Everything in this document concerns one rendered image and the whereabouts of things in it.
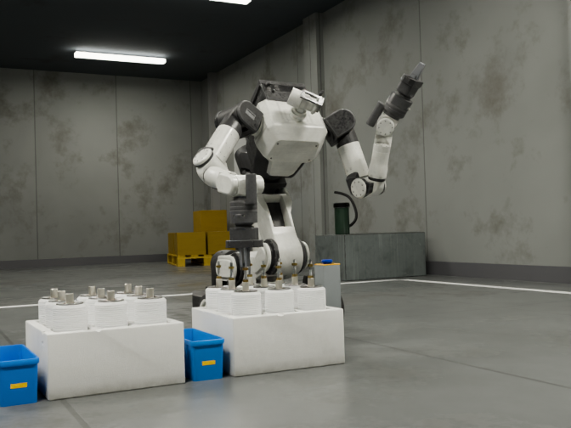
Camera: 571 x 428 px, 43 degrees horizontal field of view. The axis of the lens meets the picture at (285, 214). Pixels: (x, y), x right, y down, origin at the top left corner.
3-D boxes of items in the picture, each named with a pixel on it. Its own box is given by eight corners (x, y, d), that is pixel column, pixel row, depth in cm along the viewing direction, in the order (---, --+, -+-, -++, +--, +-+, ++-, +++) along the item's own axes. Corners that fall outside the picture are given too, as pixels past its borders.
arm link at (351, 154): (347, 204, 285) (329, 151, 288) (369, 199, 294) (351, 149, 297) (368, 194, 277) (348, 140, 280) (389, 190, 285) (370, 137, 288)
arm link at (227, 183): (231, 196, 227) (211, 190, 238) (256, 196, 232) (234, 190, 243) (232, 176, 226) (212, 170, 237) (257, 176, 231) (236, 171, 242)
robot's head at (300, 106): (286, 101, 277) (294, 84, 271) (311, 112, 278) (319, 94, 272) (283, 111, 272) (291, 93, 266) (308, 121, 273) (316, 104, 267)
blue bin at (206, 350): (162, 366, 242) (161, 330, 242) (194, 363, 247) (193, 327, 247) (192, 382, 215) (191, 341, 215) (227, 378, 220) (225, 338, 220)
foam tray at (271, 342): (192, 358, 256) (191, 307, 256) (291, 347, 273) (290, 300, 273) (234, 377, 221) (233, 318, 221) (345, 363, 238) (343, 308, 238)
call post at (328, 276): (316, 349, 268) (313, 264, 269) (333, 347, 271) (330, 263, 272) (325, 351, 262) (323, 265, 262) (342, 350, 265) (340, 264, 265)
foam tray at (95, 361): (26, 377, 231) (25, 320, 231) (145, 363, 249) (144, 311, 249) (48, 401, 196) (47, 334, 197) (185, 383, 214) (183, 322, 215)
